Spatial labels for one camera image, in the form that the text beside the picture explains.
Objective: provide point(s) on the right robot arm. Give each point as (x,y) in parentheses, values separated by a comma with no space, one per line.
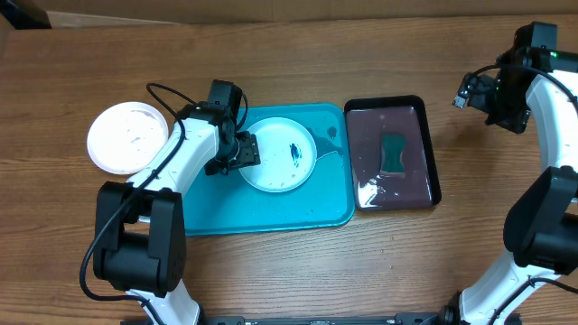
(540,237)

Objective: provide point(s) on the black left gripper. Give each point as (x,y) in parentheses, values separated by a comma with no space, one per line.
(248,154)

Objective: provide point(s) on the light blue plate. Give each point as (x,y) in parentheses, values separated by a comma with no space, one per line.
(287,153)

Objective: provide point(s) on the black tray with water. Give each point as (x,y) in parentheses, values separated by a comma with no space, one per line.
(367,119)

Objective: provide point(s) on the teal plastic tray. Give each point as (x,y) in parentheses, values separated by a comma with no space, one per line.
(225,205)

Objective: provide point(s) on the green scrubbing sponge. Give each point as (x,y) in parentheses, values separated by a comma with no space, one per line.
(392,148)

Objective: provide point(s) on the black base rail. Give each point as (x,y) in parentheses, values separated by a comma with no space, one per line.
(410,318)

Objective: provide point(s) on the white plate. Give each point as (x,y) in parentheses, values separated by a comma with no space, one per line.
(124,138)

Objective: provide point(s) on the cardboard backdrop panel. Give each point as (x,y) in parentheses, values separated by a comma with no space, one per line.
(272,11)

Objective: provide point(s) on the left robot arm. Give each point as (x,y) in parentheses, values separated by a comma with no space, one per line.
(139,245)

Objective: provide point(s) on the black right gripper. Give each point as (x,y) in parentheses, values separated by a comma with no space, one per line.
(515,122)

